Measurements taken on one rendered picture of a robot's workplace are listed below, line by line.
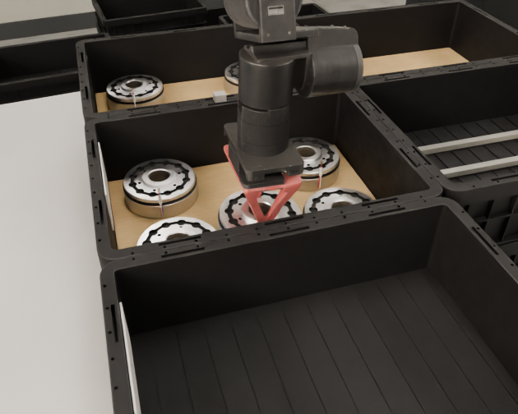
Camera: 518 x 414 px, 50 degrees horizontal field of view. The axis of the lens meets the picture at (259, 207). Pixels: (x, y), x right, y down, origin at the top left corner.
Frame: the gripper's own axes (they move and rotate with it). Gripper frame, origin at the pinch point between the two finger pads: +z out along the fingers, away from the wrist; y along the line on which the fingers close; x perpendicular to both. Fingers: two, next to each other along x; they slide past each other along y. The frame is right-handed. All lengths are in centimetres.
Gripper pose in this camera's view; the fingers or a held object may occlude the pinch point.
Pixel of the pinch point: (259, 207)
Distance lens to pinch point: 67.4
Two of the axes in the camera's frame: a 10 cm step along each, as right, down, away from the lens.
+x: -9.6, 1.5, -2.5
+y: -2.9, -6.0, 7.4
